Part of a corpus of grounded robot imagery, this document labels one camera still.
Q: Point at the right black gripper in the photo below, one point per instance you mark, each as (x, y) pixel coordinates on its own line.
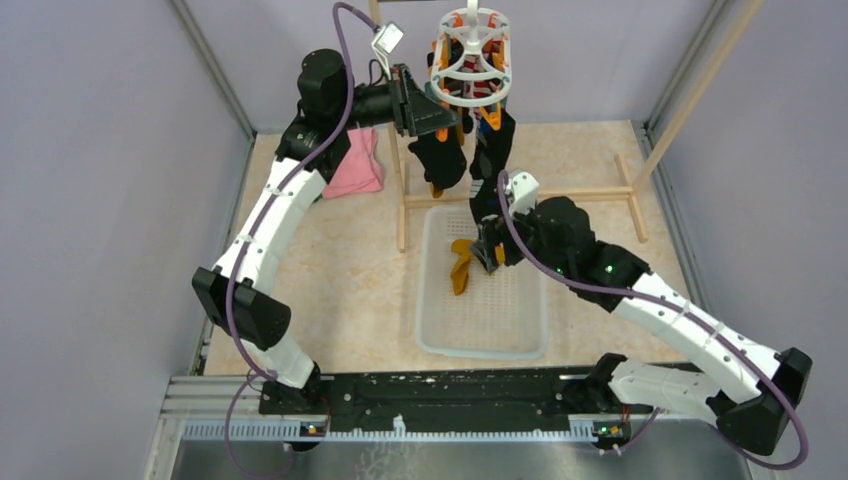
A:
(491, 233)

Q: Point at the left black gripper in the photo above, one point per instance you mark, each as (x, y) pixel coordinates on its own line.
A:
(414, 111)

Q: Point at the yellow sock with brown stripes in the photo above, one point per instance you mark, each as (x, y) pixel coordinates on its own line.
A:
(465, 251)

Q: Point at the black sock plain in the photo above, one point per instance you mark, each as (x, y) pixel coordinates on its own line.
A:
(420, 147)

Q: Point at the white round clip hanger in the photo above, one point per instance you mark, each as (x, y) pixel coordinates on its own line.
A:
(468, 32)

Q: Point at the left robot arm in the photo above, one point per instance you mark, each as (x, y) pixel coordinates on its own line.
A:
(235, 293)

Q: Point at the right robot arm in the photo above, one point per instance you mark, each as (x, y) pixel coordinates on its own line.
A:
(749, 393)

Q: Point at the black sock with grey patches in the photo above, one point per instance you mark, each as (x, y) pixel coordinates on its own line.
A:
(492, 150)

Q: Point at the red white striped sock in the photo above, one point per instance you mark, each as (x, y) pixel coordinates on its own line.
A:
(481, 88)

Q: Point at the pink cloth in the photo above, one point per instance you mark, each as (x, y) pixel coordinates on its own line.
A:
(359, 171)

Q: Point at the white plastic basket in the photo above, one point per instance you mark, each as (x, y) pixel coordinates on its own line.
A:
(500, 316)

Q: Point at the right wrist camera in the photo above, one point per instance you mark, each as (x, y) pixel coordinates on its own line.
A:
(521, 191)

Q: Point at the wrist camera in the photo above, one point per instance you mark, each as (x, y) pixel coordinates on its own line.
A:
(521, 191)
(386, 39)

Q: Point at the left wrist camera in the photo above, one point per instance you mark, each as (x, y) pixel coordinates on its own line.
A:
(386, 39)

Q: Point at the wooden drying rack frame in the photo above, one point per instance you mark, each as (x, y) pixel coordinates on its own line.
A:
(628, 191)

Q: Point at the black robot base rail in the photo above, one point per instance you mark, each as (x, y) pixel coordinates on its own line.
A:
(483, 401)

